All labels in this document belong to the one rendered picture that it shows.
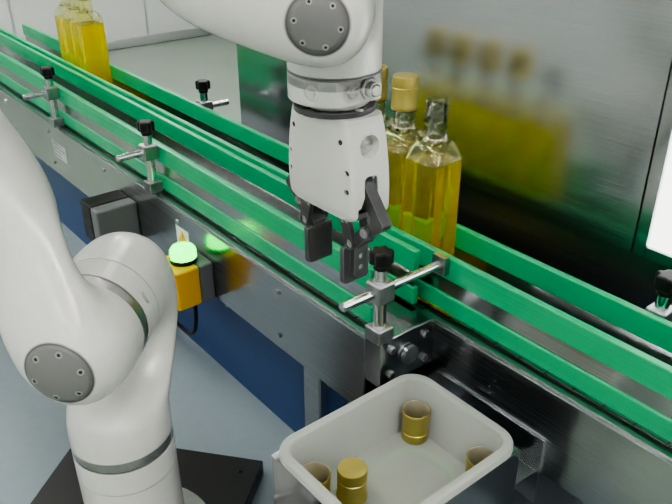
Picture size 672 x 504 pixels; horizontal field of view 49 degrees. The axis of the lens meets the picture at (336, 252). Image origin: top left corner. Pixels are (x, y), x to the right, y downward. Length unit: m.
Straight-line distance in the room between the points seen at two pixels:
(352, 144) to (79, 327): 0.31
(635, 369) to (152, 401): 0.53
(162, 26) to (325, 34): 6.87
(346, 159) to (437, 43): 0.48
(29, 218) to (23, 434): 0.63
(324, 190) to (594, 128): 0.40
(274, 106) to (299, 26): 0.97
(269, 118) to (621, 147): 0.81
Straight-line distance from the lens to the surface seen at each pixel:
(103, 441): 0.89
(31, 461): 1.29
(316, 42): 0.55
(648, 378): 0.83
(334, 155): 0.66
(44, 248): 0.77
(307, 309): 1.03
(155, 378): 0.91
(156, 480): 0.95
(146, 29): 7.34
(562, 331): 0.87
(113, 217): 1.44
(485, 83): 1.06
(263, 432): 1.25
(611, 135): 0.96
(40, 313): 0.77
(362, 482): 0.86
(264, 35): 0.56
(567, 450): 0.92
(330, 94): 0.64
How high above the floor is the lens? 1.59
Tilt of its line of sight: 28 degrees down
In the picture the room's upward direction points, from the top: straight up
